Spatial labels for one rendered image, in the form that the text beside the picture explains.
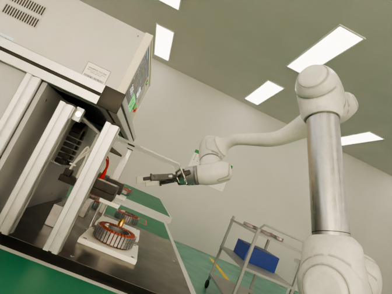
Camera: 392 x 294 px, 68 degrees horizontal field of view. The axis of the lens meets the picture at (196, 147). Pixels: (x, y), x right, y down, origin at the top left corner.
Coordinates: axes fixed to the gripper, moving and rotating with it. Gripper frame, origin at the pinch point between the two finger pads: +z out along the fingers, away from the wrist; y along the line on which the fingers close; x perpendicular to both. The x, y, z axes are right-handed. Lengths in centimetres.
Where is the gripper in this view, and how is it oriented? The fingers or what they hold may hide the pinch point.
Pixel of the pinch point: (143, 181)
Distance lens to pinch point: 141.0
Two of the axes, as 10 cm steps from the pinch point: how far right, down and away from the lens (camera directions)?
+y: 1.3, 2.3, 9.6
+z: -9.9, 1.3, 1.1
